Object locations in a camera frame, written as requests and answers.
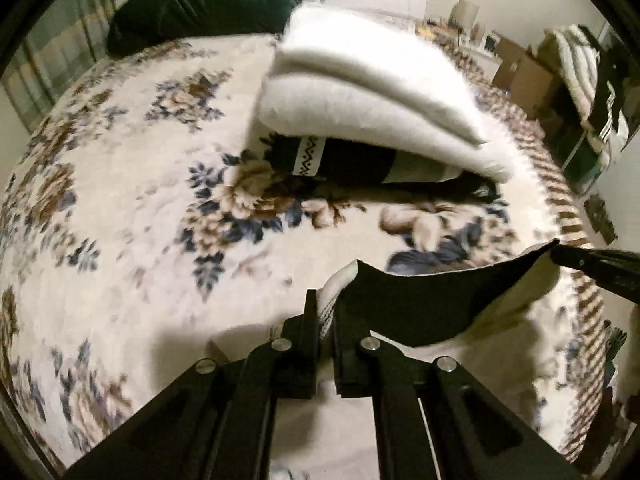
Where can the black white-lined small garment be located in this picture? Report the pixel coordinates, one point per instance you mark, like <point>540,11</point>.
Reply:
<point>425,302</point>

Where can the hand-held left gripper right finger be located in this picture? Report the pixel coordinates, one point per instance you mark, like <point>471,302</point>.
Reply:
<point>344,340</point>

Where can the window with curtain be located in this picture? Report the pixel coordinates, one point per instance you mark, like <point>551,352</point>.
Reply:
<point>55,55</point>

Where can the brown cardboard box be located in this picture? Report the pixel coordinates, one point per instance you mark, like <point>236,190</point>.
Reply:
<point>522,77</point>

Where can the dark green pillow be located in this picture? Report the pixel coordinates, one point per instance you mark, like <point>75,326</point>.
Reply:
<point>210,5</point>

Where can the floral bed blanket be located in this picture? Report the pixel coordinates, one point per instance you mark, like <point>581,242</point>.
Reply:
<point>125,210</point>

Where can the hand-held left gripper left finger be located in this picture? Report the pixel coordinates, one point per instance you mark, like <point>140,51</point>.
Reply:
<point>311,320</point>

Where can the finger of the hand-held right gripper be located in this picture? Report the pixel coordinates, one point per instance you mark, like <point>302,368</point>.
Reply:
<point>595,262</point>

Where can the white folded fluffy blanket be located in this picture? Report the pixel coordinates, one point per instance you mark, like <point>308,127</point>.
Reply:
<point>375,85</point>

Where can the black zigzag-trim folded garment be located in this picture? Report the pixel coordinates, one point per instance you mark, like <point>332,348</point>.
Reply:
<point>350,160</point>

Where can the striped blanket pile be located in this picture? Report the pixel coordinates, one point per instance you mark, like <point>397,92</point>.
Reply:
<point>580,75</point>

